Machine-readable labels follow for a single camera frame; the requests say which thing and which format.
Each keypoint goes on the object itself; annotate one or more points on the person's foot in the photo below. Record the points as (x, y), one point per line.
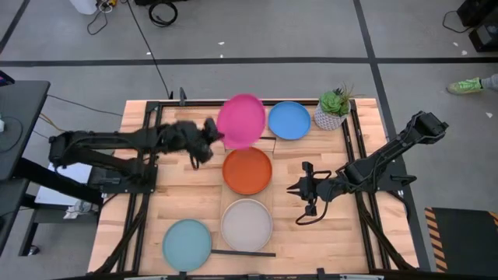
(465, 86)

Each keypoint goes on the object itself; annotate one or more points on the black mat with hazard stripes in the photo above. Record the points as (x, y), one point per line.
(463, 237)

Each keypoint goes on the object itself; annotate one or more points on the white bucket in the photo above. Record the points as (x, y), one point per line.
(83, 5)

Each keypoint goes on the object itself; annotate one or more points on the person's leg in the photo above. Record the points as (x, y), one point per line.
(491, 82)

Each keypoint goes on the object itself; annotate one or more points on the black desk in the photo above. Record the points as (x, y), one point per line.
(23, 116)

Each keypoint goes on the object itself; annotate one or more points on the black table frame rails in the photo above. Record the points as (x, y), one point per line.
(186, 103)

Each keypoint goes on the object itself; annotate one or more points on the teal plate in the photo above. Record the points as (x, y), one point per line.
(187, 245)

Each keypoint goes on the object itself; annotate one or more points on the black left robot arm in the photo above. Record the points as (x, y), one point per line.
(116, 138)

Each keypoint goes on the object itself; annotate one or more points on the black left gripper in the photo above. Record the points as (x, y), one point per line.
(204, 149)

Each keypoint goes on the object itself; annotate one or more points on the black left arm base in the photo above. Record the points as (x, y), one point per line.
(116, 180)

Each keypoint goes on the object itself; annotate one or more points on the pink plate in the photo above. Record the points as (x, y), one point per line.
(241, 120)

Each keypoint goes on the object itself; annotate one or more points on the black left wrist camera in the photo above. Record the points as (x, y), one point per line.
(184, 130)

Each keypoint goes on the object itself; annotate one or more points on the orange plate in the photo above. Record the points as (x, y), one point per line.
(247, 170)

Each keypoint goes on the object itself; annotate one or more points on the white paper sheet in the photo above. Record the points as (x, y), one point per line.
(62, 186)

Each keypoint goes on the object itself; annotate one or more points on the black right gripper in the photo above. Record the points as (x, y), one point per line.
(309, 171)

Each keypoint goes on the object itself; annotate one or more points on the green succulent plant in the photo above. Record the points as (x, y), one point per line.
(334, 102)

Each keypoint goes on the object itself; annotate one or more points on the black equipment box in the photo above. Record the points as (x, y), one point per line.
(482, 35)
(476, 9)

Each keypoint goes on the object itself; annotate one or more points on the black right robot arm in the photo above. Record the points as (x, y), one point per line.
(389, 155)

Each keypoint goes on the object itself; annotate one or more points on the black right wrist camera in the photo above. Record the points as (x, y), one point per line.
(326, 190)

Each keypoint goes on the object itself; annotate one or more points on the crumpled white cloth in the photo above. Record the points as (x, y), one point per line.
(79, 209)

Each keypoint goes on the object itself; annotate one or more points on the white patterned plant pot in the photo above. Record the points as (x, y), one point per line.
(327, 121)

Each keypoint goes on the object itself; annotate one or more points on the beige plate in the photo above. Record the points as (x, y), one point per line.
(246, 225)

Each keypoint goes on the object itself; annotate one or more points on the blue plate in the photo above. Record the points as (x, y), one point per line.
(289, 120)

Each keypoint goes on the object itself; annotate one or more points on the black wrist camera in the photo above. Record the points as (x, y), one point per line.
(326, 190)
(184, 130)

